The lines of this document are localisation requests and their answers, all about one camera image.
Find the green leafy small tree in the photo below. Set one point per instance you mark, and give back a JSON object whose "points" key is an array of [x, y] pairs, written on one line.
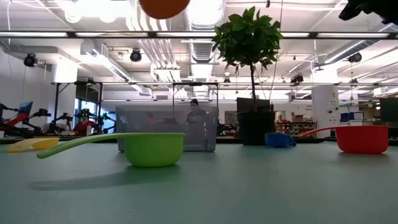
{"points": [[248, 40]]}

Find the yellow plastic measuring cup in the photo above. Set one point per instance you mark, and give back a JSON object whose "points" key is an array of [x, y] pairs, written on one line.
{"points": [[40, 143]]}

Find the green plastic measuring cup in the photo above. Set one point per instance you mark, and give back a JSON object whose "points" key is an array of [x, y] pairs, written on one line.
{"points": [[152, 151]]}

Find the blue storage bins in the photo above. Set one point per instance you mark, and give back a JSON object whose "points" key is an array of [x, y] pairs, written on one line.
{"points": [[351, 116]]}

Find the black plant pot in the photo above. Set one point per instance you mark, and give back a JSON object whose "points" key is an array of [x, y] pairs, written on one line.
{"points": [[255, 129]]}

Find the black background robot arm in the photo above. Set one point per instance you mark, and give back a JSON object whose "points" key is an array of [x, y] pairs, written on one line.
{"points": [[18, 127]]}

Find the red plastic measuring cup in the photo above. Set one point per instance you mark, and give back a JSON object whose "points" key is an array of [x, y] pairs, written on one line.
{"points": [[362, 140]]}

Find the grey plastic basket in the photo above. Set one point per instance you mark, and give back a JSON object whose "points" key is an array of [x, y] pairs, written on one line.
{"points": [[202, 133]]}

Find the orange round object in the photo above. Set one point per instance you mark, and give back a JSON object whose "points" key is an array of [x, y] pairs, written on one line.
{"points": [[163, 7]]}

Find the black table frame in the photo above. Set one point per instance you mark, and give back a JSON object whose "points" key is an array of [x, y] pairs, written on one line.
{"points": [[227, 140]]}

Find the black overhead rig bar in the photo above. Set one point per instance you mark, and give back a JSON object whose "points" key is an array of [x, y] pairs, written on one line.
{"points": [[314, 35]]}

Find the blue-screen monitor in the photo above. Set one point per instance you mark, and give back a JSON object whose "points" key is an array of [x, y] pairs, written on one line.
{"points": [[25, 108]]}

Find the black monitor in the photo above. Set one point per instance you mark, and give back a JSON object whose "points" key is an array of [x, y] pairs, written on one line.
{"points": [[245, 104], [388, 115]]}

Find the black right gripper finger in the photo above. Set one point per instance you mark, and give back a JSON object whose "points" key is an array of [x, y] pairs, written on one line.
{"points": [[354, 7]]}

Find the black background frame stand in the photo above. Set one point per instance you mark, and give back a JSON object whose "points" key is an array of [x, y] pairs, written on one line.
{"points": [[56, 105]]}

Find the white building column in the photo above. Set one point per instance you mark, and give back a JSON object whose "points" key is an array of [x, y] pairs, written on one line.
{"points": [[325, 109]]}

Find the person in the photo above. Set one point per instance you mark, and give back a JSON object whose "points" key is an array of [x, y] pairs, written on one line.
{"points": [[83, 126], [194, 115]]}

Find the blue plastic measuring cup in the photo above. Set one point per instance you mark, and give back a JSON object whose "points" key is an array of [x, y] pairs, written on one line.
{"points": [[276, 140]]}

